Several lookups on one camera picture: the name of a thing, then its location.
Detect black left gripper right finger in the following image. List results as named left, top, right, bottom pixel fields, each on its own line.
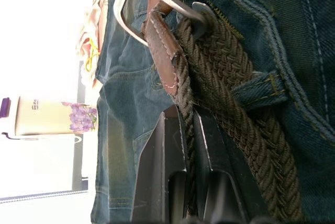
left=193, top=103, right=270, bottom=222

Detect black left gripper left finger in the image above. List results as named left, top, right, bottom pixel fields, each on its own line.
left=130, top=104, right=191, bottom=222

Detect brown braided belt with buckle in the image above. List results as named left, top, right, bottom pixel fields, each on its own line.
left=113, top=0, right=306, bottom=222

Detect blue denim shorts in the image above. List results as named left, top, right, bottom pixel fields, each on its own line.
left=90, top=0, right=335, bottom=223

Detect cream bottle with purple flowers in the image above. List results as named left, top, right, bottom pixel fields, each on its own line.
left=0, top=96, right=99, bottom=138

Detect floral patterned cloth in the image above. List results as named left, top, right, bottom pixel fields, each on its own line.
left=75, top=0, right=110, bottom=90

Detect braided grey cable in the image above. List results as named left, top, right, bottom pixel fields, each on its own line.
left=0, top=188, right=90, bottom=205

